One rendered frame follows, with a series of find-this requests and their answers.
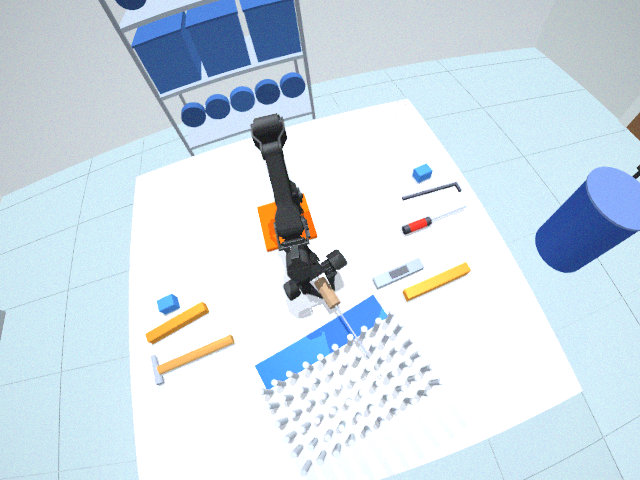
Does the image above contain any yellow flat bar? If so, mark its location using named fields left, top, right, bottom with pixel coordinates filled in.
left=403, top=262, right=471, bottom=301
left=145, top=302, right=209, bottom=344

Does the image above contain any blue taped strip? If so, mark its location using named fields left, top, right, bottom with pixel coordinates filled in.
left=255, top=295, right=388, bottom=389

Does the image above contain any red-handled screwdriver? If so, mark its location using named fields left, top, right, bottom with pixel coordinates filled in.
left=401, top=205, right=467, bottom=235

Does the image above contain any hammer with orange handle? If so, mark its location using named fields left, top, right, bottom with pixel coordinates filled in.
left=151, top=334, right=235, bottom=385

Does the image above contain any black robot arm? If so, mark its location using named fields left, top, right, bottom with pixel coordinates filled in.
left=250, top=113, right=320, bottom=282

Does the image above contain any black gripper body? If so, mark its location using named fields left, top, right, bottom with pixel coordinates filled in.
left=282, top=249, right=348, bottom=301

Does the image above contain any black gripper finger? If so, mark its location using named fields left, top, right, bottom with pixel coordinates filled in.
left=324, top=270, right=337, bottom=291
left=303, top=282, right=323, bottom=299

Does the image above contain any small blue block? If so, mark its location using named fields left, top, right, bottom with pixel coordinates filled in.
left=412, top=163, right=433, bottom=183
left=156, top=294, right=180, bottom=314

